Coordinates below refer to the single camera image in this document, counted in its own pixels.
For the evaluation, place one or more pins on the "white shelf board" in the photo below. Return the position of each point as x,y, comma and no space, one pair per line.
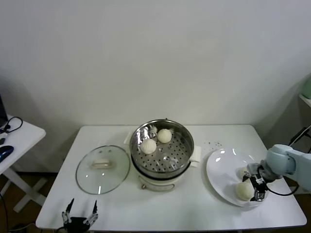
306,99

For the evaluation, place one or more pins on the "dark scattered crumbs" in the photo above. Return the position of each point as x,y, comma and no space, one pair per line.
215,143

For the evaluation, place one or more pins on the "blue computer mouse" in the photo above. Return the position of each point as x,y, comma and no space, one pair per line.
5,151

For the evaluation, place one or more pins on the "light blue right robot arm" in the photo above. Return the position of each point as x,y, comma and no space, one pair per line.
289,162

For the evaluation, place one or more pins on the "stainless steel steamer basket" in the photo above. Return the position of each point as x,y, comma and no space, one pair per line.
161,157

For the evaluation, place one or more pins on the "glass pot lid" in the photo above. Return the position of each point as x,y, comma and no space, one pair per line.
103,170

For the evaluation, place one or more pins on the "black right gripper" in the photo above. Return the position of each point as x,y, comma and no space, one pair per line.
260,177

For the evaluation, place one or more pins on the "cream electric cooking pot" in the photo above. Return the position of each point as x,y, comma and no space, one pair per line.
158,183

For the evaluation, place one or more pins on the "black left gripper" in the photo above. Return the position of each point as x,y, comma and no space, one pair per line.
76,224

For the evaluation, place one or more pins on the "pale green object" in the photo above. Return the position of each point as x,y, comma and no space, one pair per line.
308,87

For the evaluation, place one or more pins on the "dark laptop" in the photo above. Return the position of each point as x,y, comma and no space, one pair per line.
2,111

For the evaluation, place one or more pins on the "white steamed baozi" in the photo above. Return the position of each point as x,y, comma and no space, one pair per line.
148,146
243,191
165,136
241,172

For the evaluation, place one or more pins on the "white round plate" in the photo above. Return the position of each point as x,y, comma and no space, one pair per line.
221,174

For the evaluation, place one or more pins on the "white folding side table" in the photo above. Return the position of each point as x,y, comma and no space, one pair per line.
24,138

